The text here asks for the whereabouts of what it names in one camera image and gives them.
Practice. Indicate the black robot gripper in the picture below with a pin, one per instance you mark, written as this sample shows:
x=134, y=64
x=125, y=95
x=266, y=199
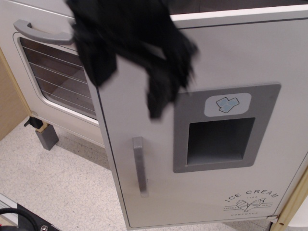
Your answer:
x=141, y=31

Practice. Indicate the white toy fridge door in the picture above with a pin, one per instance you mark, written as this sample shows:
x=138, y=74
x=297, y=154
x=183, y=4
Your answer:
x=239, y=47

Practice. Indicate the grey ice dispenser panel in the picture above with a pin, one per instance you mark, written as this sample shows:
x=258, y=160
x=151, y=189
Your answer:
x=221, y=128

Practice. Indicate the white toy oven door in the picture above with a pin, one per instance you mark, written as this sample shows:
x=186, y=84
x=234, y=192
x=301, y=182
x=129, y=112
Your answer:
x=51, y=78

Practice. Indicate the grey kitchen leg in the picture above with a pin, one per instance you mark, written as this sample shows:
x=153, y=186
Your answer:
x=48, y=137

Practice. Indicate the black clamp on leg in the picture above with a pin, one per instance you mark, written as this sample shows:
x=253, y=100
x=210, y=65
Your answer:
x=34, y=122

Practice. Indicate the grey fridge door handle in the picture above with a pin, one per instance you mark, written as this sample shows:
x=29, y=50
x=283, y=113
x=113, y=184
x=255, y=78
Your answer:
x=140, y=166

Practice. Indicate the grey oven door handle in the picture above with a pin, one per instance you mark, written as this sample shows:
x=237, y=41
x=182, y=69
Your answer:
x=25, y=28

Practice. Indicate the wooden side post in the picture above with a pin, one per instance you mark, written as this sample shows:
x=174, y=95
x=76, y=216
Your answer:
x=292, y=206

